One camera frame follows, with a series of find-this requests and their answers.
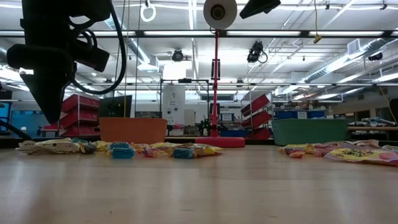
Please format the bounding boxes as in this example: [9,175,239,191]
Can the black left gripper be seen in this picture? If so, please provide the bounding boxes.
[6,39,110,124]

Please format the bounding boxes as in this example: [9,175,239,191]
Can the white candy bar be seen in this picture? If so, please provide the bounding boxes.
[17,139,40,155]
[354,139,381,149]
[34,141,82,156]

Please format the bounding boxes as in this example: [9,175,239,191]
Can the dark blue wrapped hard candy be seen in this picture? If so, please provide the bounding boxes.
[81,142,98,154]

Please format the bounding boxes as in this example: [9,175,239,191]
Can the red storage bin rack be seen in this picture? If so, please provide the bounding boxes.
[239,93,273,141]
[43,94,101,138]

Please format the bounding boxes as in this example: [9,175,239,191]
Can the blue partition panel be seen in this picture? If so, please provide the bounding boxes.
[11,110,60,138]

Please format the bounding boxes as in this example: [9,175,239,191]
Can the black monitor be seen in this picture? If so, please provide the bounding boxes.
[98,95,133,119]

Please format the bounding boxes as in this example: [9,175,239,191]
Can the orange plastic bin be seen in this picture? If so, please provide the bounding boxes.
[99,117,168,144]

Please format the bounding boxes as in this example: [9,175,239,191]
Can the blue storage bins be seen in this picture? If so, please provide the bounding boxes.
[274,109,326,121]

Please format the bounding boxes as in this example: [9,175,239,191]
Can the white cabinet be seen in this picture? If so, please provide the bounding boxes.
[161,85,187,126]

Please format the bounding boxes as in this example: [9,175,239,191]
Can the teal green plastic bin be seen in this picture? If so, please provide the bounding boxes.
[271,118,349,147]

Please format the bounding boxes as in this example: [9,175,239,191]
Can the red desk lamp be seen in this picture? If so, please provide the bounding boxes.
[195,0,246,149]

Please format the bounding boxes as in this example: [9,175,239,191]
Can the wooden workbench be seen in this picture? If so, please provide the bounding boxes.
[347,125,398,133]

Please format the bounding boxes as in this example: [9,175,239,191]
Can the black camera with cable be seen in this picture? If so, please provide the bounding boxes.
[246,40,269,65]

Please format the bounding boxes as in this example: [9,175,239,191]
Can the black curved hose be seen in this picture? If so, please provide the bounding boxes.
[0,119,32,141]

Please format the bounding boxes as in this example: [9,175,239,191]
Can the yellow hanging cord plug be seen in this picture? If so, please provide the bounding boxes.
[313,0,323,45]

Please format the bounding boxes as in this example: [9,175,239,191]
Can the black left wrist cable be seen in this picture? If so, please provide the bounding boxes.
[70,0,127,96]

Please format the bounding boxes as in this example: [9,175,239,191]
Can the grey hanging cable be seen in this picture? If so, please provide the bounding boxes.
[134,0,143,118]

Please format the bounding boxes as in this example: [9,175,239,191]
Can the black round overhead camera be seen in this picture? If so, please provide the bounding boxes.
[170,48,186,63]

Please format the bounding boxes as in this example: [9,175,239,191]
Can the black metal stand frame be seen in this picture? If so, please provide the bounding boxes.
[159,78,210,138]

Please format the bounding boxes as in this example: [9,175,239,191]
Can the white hanging ring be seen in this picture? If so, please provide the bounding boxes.
[139,2,157,23]

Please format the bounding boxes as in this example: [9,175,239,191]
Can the black overhead frame beam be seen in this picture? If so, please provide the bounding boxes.
[0,29,398,39]

